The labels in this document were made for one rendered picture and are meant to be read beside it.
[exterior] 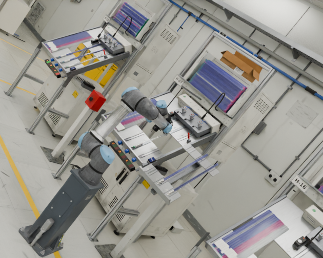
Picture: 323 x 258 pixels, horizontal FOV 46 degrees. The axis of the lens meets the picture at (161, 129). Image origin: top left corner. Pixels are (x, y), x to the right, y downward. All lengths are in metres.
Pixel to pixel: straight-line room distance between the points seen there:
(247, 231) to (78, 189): 1.11
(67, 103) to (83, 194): 1.93
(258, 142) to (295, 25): 1.52
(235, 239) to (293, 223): 0.42
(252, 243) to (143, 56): 2.46
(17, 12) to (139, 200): 4.68
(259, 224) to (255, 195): 1.89
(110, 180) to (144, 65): 1.46
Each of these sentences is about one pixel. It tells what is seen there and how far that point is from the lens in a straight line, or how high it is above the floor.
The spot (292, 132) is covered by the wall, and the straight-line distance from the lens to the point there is 4.50.
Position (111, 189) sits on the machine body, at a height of 0.23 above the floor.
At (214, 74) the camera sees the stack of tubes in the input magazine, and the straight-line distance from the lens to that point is 3.30.
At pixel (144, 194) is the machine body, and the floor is 0.45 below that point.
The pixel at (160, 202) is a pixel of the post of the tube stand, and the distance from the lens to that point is 2.83.
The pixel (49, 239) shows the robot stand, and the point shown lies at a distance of 2.61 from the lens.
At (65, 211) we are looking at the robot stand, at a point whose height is 0.32.
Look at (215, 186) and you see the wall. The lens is 4.72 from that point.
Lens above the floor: 1.50
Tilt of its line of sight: 10 degrees down
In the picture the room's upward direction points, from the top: 38 degrees clockwise
